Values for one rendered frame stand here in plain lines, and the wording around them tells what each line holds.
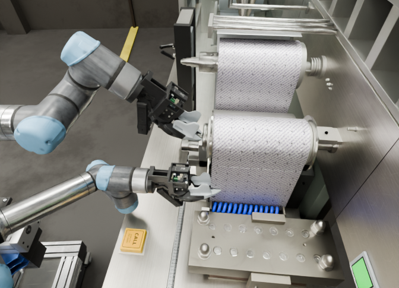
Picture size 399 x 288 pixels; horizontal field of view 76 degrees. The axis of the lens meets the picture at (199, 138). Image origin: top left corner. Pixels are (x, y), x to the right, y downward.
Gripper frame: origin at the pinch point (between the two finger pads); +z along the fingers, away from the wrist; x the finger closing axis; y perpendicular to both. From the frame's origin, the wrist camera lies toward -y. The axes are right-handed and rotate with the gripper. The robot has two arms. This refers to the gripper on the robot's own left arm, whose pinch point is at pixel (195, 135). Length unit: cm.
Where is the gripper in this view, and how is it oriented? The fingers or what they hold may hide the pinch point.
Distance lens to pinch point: 67.8
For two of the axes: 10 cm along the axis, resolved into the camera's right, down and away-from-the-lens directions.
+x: 0.9, -7.0, 7.0
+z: 7.7, 5.0, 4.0
